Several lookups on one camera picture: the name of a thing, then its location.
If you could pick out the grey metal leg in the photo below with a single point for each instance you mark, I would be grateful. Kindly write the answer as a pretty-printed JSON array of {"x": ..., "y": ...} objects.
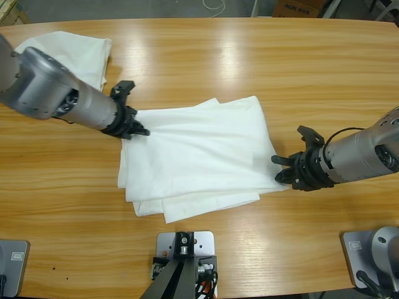
[{"x": 254, "y": 7}]

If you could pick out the wooden crate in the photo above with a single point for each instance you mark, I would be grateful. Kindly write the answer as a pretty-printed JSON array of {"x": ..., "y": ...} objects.
[{"x": 11, "y": 11}]

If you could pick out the brown cardboard box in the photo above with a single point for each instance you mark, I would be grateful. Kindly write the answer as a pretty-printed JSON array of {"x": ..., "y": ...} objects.
[{"x": 296, "y": 8}]

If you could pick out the dark camera post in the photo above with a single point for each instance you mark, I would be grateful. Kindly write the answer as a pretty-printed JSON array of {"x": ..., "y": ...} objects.
[{"x": 177, "y": 280}]

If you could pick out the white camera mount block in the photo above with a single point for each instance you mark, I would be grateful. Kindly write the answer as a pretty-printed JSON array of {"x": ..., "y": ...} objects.
[{"x": 205, "y": 244}]

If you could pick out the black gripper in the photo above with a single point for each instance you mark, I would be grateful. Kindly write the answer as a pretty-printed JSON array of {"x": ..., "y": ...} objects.
[
  {"x": 124, "y": 124},
  {"x": 311, "y": 171}
]

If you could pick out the black clamp block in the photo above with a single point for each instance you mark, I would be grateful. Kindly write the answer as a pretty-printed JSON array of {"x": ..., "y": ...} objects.
[
  {"x": 209, "y": 260},
  {"x": 158, "y": 266}
]

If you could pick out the white metal frame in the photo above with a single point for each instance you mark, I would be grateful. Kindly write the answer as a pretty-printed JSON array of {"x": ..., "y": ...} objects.
[{"x": 331, "y": 8}]

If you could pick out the white printed t-shirt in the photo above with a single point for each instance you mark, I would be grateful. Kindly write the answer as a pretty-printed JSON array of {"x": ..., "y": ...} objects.
[{"x": 202, "y": 149}]

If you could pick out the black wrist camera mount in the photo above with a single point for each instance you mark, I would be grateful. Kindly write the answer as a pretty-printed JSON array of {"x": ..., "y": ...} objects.
[
  {"x": 124, "y": 87},
  {"x": 308, "y": 135}
]

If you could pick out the white garment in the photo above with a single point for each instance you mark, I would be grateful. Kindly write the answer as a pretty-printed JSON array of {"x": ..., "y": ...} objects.
[{"x": 87, "y": 56}]

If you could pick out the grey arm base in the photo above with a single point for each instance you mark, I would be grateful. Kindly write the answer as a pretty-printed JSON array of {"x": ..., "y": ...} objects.
[
  {"x": 358, "y": 258},
  {"x": 15, "y": 274}
]

